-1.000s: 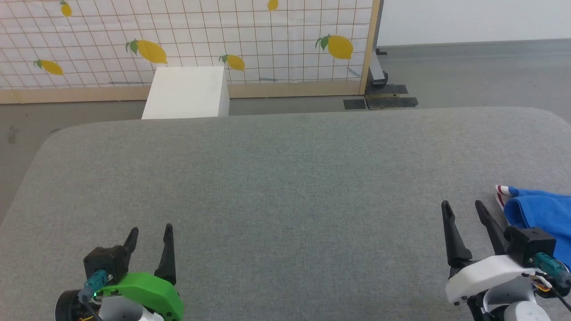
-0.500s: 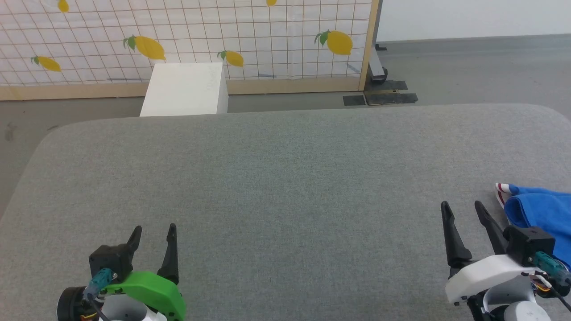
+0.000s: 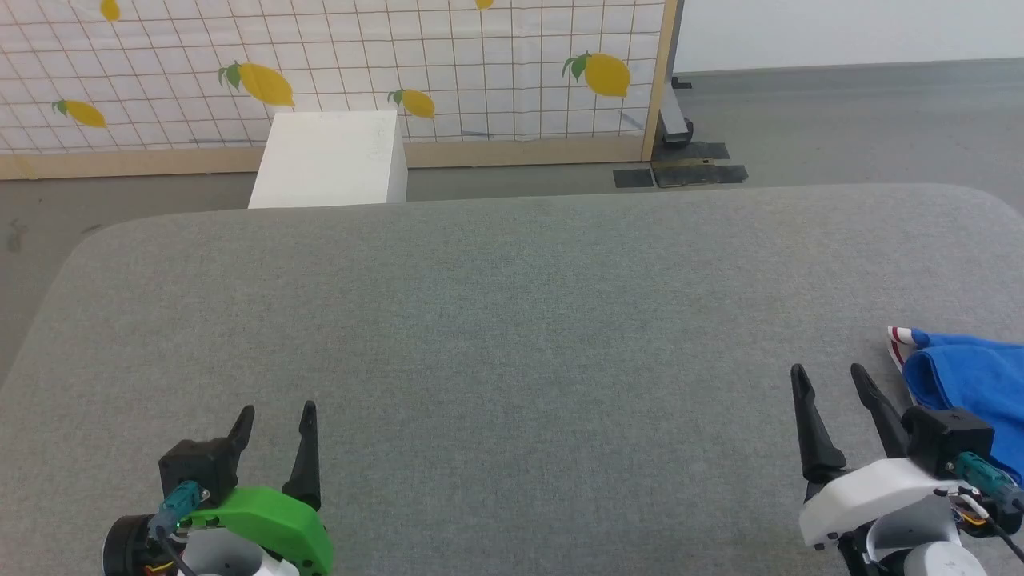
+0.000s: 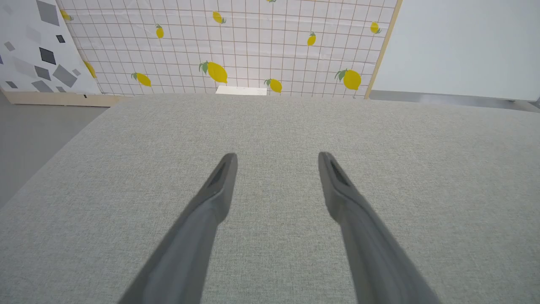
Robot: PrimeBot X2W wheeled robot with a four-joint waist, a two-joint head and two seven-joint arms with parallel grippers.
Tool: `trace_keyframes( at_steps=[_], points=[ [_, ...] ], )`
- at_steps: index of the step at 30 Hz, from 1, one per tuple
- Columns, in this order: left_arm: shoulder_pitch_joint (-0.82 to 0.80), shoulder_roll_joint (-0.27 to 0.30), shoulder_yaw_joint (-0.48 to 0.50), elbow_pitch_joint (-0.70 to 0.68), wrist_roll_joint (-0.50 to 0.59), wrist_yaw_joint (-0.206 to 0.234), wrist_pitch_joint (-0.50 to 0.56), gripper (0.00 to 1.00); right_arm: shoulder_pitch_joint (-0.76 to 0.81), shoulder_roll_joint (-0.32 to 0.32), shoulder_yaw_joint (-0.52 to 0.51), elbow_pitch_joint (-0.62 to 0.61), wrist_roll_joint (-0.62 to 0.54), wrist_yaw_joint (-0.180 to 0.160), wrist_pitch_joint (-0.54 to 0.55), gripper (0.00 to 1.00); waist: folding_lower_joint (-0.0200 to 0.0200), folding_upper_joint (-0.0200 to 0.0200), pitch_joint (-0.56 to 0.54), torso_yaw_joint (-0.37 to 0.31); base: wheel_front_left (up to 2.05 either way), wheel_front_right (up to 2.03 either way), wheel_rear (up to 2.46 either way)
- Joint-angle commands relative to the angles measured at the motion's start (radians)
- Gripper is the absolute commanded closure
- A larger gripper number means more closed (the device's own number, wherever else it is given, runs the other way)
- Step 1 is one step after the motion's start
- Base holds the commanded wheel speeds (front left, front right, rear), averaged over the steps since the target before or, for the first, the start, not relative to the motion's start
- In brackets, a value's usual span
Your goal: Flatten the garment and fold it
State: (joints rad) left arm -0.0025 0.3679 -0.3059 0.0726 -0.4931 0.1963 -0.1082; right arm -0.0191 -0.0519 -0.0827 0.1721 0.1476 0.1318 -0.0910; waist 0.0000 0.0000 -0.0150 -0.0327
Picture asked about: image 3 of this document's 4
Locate white box stool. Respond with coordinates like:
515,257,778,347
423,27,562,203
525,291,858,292
247,110,410,210

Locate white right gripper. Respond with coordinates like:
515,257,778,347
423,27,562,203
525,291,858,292
790,363,963,554

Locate black cable with teal plug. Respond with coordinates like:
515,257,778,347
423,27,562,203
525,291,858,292
947,451,1024,562
147,480,202,576

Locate lemon print grid screen panel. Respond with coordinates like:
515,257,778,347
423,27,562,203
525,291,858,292
0,0,679,182

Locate grey metal screen stand post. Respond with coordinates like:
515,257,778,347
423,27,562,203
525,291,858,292
656,0,695,150

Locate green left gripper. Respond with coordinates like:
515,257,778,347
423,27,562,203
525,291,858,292
179,401,335,576

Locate black floor plates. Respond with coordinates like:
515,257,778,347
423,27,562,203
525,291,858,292
613,142,750,190

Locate blue jersey with white collar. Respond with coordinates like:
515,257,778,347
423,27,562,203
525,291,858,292
886,326,1024,486

